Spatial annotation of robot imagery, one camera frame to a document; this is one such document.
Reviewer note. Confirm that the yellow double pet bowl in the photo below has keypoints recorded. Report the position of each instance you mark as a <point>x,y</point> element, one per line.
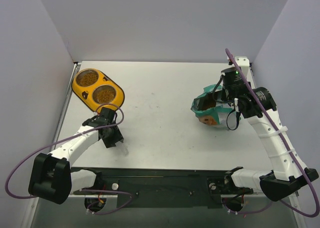
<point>96,90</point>

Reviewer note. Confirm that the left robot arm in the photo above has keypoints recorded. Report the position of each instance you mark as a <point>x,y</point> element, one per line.
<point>65,153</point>

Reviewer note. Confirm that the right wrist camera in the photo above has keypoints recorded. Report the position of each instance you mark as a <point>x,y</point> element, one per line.
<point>239,67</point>

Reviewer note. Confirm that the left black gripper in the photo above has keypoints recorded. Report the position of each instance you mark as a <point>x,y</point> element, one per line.
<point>114,140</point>

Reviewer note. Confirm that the clear plastic scoop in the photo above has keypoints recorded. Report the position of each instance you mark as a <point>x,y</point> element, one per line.
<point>124,149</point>

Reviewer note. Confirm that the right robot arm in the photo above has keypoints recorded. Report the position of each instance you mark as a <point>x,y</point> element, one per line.
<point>259,109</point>

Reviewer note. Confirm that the green pet food bag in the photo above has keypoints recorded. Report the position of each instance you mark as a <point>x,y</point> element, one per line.
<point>212,113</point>

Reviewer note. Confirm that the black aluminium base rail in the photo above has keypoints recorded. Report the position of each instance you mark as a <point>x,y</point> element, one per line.
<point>158,188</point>

